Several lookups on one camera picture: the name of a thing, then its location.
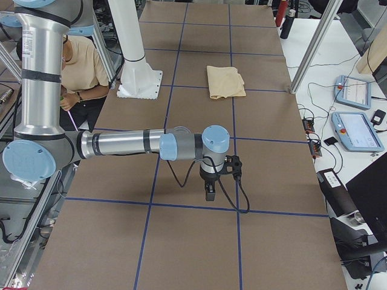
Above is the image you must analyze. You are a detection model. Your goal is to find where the black power brick with label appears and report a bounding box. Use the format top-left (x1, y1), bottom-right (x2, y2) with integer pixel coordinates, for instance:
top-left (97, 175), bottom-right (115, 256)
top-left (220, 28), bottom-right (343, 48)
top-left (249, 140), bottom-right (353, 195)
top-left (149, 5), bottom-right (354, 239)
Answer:
top-left (316, 169), bottom-right (357, 216)

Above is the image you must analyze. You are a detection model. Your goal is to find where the black bottle clear cap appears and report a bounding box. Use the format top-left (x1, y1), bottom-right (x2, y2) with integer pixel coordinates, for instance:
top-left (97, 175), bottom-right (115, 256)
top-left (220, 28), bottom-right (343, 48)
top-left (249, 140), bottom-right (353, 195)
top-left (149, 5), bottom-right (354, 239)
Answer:
top-left (280, 9), bottom-right (296, 39)

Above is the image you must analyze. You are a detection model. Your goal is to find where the small black square pad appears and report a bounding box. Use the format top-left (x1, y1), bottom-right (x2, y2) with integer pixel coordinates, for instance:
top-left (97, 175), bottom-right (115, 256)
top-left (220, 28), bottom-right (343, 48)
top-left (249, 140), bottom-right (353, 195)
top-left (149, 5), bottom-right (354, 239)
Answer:
top-left (324, 137), bottom-right (338, 146)

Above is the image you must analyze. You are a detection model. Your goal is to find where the aluminium frame post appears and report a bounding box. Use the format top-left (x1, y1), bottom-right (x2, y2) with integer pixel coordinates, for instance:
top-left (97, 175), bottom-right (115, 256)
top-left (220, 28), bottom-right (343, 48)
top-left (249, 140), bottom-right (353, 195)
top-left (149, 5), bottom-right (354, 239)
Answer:
top-left (289, 0), bottom-right (343, 94)

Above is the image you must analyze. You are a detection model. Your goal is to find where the upper orange connector board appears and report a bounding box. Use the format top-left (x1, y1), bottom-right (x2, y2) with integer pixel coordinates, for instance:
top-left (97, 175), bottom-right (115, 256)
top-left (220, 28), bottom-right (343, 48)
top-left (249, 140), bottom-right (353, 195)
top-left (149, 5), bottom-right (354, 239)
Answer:
top-left (302, 118), bottom-right (315, 134)

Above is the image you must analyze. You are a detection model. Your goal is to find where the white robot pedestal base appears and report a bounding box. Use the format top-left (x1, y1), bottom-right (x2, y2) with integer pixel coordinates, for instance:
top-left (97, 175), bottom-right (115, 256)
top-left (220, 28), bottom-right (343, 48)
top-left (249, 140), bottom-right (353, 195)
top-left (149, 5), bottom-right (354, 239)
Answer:
top-left (108, 0), bottom-right (163, 100)

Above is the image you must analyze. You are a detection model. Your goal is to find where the upper blue teach pendant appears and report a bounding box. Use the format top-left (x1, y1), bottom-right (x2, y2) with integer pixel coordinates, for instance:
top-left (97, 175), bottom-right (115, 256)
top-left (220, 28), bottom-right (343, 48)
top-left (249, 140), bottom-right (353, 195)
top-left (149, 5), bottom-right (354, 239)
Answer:
top-left (333, 75), bottom-right (371, 110)

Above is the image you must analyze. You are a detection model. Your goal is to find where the seated person in beige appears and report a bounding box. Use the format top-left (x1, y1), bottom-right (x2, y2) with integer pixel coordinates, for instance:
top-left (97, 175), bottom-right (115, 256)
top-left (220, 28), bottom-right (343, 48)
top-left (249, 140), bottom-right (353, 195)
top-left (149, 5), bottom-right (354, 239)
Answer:
top-left (16, 34), bottom-right (109, 132)

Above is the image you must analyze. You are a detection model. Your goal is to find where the blue teach pendant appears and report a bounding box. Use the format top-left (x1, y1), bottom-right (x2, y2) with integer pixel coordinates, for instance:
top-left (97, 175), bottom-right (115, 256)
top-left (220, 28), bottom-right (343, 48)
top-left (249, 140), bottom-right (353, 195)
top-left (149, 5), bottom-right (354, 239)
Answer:
top-left (333, 75), bottom-right (371, 110)
top-left (331, 112), bottom-right (385, 152)

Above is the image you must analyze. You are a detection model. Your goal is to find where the beige long-sleeve printed shirt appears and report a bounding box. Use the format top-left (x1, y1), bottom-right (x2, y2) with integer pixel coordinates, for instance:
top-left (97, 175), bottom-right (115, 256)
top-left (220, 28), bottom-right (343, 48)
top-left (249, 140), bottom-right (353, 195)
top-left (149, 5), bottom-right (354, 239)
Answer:
top-left (206, 65), bottom-right (246, 100)

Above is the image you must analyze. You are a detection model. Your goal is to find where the red cylinder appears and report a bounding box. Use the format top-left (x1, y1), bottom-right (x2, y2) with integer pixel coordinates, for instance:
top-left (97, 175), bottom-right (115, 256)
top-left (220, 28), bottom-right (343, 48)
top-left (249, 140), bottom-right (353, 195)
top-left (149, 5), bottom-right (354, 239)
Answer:
top-left (275, 0), bottom-right (288, 27)

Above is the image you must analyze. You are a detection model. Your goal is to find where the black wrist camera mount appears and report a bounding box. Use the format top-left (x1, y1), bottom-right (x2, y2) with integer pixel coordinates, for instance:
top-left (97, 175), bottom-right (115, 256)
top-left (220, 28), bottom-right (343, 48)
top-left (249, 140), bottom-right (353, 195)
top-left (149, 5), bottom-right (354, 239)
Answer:
top-left (219, 155), bottom-right (242, 181)

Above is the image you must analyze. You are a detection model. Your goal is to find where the black power adapter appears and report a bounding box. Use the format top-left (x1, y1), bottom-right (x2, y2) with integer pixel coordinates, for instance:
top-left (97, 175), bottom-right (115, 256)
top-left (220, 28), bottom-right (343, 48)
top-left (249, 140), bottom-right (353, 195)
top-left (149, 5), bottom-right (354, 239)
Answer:
top-left (371, 109), bottom-right (386, 126)

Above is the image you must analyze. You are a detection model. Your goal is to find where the silver grey blue arm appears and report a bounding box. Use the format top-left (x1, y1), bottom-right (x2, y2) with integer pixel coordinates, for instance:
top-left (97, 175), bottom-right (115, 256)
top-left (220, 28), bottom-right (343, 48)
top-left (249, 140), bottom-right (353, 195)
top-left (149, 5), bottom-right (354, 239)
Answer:
top-left (2, 1), bottom-right (230, 201)

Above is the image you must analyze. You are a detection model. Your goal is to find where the orange connector board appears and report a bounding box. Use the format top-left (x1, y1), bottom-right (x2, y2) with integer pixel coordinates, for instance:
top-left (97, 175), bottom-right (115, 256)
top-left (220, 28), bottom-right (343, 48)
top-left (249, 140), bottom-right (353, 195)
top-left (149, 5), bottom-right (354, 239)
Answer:
top-left (308, 139), bottom-right (322, 159)
top-left (302, 118), bottom-right (315, 134)

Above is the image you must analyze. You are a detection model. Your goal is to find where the black monitor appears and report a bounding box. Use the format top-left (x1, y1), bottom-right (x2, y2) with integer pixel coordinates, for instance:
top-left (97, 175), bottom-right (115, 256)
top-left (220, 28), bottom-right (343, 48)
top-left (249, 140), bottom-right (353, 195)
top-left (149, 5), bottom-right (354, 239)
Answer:
top-left (346, 154), bottom-right (386, 241)

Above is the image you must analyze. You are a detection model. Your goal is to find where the lower blue teach pendant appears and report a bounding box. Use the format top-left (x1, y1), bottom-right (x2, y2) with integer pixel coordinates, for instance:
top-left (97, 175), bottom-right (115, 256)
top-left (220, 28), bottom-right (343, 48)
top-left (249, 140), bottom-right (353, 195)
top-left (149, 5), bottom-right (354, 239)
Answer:
top-left (331, 112), bottom-right (385, 152)

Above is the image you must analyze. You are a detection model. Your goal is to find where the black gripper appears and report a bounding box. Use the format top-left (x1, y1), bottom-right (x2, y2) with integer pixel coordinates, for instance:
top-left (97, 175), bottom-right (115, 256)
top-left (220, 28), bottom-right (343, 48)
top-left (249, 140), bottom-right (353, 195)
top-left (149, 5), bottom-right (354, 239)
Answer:
top-left (200, 168), bottom-right (223, 201)

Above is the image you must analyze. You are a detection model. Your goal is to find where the wooden board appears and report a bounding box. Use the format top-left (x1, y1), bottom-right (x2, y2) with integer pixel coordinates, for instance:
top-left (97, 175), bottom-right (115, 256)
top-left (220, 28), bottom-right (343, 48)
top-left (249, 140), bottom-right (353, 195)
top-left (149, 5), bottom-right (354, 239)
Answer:
top-left (356, 25), bottom-right (387, 74)

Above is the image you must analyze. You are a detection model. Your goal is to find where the black monitor stand base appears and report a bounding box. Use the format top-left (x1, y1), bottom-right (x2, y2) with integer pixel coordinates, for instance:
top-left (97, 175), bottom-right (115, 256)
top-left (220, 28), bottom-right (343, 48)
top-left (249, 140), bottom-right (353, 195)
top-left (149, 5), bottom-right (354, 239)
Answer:
top-left (330, 218), bottom-right (386, 279)

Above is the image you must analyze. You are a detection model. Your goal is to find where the lower orange connector board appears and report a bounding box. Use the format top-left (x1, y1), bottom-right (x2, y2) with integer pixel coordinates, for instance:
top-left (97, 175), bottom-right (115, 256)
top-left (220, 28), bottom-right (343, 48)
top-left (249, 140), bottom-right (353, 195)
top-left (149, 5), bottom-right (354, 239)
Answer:
top-left (308, 139), bottom-right (322, 159)

